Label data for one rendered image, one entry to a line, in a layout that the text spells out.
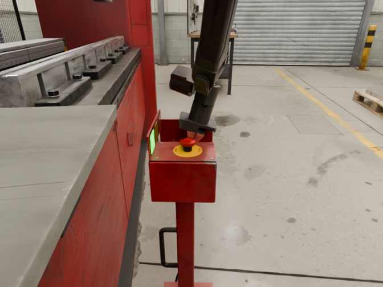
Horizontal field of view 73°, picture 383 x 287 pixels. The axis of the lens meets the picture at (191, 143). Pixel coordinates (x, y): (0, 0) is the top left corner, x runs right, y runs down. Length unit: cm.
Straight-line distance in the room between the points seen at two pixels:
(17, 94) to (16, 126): 44
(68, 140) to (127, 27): 215
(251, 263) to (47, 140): 130
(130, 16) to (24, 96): 173
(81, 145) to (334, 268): 144
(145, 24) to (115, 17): 23
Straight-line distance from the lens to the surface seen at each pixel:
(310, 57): 782
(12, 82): 65
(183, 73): 67
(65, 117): 22
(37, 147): 18
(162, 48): 737
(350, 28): 808
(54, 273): 48
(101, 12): 234
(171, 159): 60
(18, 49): 128
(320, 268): 150
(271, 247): 151
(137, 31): 230
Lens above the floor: 107
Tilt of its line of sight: 25 degrees down
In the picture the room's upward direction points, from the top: straight up
